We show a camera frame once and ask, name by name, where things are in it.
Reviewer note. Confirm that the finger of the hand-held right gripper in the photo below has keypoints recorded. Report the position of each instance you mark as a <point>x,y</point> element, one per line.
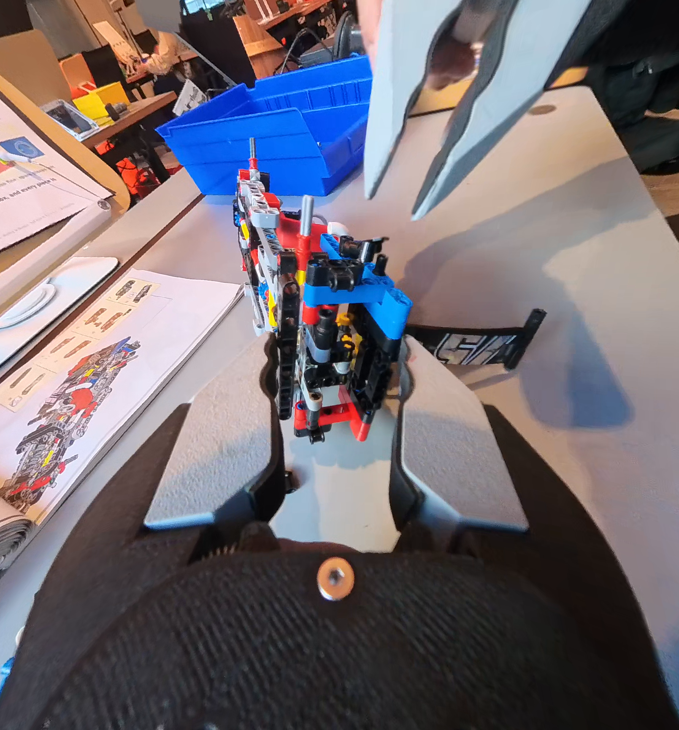
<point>516,85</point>
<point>396,74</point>

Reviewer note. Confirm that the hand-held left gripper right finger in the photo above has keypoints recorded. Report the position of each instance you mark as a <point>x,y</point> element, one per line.
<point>459,450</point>

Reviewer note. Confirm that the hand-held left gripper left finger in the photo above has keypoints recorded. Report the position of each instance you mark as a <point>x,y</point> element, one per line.
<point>214,450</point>

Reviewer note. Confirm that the long black stickered panel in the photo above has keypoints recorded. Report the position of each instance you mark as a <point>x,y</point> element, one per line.
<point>465,345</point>

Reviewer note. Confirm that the toy brick car chassis model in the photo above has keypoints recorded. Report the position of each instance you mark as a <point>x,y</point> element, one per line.
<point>328,296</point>

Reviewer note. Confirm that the grey desk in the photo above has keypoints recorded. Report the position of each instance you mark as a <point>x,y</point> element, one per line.
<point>545,456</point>

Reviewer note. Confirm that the person's right hand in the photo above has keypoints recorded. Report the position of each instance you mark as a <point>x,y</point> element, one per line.
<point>453,63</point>

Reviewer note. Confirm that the person's black jacket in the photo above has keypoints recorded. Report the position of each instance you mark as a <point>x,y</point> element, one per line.
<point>659,85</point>

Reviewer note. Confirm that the building instruction booklet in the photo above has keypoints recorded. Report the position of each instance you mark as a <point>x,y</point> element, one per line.
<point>117,370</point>

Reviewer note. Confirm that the blue storage bin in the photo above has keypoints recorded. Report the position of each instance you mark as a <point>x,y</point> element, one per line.
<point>248,137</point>

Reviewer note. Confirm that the white sign stand base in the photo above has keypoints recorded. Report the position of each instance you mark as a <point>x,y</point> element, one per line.
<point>43,308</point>

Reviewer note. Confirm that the background wooden table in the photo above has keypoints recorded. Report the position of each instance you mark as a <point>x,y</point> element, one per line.
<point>140,108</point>

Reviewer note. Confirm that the yellow storage bin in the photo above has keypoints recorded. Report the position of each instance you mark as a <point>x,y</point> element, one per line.
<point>97,104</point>

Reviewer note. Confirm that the wooden board instruction sign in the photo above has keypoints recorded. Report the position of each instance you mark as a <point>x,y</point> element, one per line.
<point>20,182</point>

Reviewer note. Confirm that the cardboard box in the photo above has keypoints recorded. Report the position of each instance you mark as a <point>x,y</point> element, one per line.
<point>26,60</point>

